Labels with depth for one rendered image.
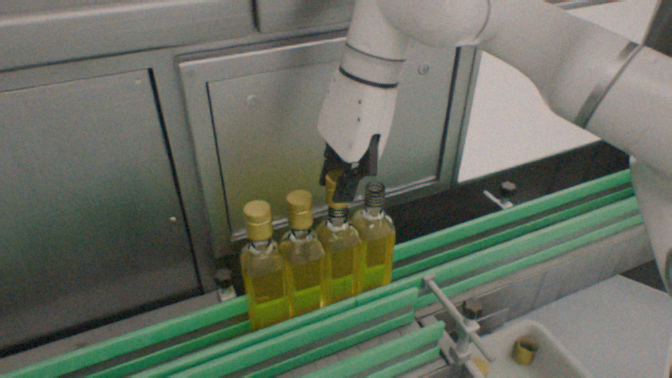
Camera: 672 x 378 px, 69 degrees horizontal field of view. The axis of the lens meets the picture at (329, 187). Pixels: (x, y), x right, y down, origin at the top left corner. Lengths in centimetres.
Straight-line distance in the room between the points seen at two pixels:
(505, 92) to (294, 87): 41
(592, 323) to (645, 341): 10
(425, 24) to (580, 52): 14
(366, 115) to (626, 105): 26
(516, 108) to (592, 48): 52
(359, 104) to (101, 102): 34
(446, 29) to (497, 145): 54
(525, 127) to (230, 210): 59
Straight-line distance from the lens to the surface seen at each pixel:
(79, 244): 83
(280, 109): 72
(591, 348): 111
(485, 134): 97
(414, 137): 87
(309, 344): 78
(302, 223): 66
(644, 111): 47
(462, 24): 50
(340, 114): 61
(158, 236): 84
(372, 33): 56
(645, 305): 124
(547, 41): 57
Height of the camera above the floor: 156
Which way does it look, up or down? 37 degrees down
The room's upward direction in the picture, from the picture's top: straight up
